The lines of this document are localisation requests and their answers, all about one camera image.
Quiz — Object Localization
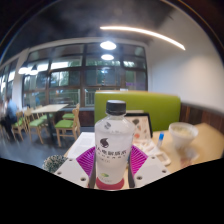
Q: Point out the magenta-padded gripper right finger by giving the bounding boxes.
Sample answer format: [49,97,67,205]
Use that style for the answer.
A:
[128,144,172,188]

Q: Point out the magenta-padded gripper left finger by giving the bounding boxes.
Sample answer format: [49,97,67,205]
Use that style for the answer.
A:
[53,145,98,189]

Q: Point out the clear water bottle black cap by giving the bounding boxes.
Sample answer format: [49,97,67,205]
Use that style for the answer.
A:
[94,99,136,185]

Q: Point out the small white rectangular device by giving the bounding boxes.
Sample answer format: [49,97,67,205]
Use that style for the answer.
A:
[149,151,173,167]

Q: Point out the speckled ceramic mug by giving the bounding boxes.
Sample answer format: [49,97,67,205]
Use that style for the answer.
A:
[42,154,69,174]

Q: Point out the small blue-capped bottle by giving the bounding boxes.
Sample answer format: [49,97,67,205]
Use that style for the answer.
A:
[156,131,165,149]

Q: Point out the small reddish packet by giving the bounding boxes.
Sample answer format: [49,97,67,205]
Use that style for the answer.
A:
[179,156,193,169]

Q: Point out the black tablet with sticker case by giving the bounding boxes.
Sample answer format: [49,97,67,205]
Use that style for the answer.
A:
[124,112,154,141]

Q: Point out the clear plastic packet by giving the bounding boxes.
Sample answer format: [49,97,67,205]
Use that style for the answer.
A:
[184,147,201,161]

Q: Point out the white bowl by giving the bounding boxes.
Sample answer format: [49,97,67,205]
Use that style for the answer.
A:
[168,121,199,150]

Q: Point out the group of green-seated wooden chairs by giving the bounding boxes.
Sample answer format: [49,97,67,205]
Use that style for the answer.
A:
[9,103,82,148]

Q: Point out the green upholstered bench backrest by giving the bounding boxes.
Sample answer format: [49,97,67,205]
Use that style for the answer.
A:
[93,90,182,133]

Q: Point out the light wooden dining table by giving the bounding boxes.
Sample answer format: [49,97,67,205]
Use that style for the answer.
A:
[30,103,69,134]

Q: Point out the person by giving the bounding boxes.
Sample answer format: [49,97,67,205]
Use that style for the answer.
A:
[1,97,19,141]

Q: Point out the dark pendant lamp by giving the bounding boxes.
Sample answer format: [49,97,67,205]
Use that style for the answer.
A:
[29,64,39,76]
[17,64,30,75]

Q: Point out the round ceiling light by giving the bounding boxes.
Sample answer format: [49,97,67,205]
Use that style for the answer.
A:
[99,40,117,51]

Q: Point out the long linear ceiling light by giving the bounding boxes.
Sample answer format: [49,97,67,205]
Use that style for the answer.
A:
[99,25,186,51]

